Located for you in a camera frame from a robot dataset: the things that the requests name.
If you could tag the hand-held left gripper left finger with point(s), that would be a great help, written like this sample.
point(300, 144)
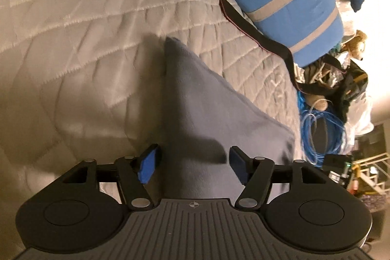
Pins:
point(149, 162)

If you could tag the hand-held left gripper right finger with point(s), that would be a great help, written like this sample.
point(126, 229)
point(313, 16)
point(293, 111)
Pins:
point(239, 162)

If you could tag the grey-blue fleece pants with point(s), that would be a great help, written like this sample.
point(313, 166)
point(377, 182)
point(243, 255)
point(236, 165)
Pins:
point(207, 101)

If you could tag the tan plush toy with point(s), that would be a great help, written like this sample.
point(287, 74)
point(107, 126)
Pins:
point(313, 100)

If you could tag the black electronic device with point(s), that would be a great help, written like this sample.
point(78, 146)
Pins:
point(338, 168)

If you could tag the white plastic bag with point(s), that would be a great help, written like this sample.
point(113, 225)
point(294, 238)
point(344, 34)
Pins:
point(362, 120)

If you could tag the white metal rack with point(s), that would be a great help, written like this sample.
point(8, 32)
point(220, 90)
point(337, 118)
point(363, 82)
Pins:
point(371, 168)

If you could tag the black bag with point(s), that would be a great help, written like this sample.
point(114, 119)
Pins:
point(353, 80)

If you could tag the teal cloth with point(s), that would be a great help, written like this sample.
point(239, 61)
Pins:
point(335, 49)

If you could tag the brown teddy bear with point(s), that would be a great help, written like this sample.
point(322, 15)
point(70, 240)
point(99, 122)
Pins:
point(356, 40)

